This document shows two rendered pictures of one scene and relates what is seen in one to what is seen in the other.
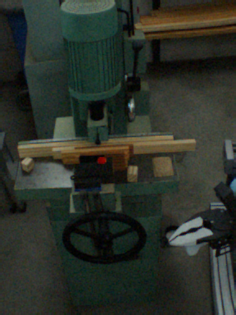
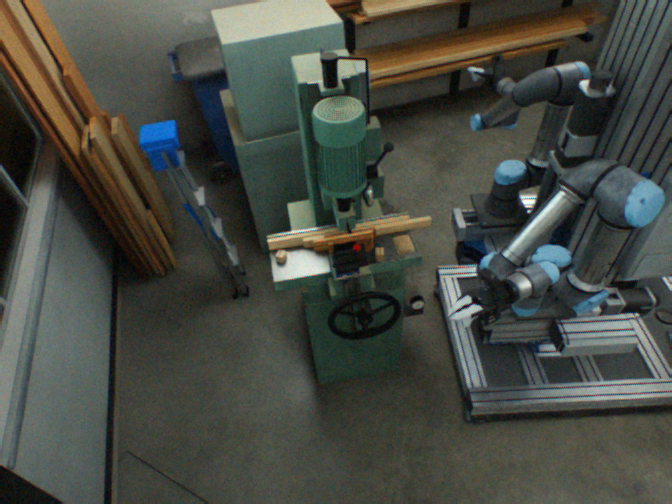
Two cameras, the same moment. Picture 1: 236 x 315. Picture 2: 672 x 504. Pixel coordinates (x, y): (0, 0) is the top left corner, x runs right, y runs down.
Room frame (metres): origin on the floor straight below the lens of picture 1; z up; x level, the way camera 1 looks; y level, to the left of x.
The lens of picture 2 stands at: (-0.17, 0.27, 2.29)
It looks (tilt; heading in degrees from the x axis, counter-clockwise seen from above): 47 degrees down; 354
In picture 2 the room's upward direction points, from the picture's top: 5 degrees counter-clockwise
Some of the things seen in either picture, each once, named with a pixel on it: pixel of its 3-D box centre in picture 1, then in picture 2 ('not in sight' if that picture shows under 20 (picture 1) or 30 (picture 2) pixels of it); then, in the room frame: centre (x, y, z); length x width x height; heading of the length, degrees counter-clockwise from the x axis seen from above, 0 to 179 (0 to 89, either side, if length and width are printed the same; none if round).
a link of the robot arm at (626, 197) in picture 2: not in sight; (601, 248); (0.67, -0.64, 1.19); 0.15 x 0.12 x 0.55; 18
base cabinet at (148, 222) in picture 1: (108, 222); (345, 295); (1.30, 0.07, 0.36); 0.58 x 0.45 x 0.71; 0
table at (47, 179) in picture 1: (94, 180); (345, 263); (1.07, 0.09, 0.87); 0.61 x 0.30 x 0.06; 90
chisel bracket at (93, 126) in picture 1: (98, 124); (344, 213); (1.20, 0.07, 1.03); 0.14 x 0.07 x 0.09; 0
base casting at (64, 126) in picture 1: (102, 162); (342, 242); (1.30, 0.07, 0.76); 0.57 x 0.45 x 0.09; 0
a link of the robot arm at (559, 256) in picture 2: not in sight; (550, 266); (0.79, -0.60, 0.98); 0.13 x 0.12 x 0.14; 18
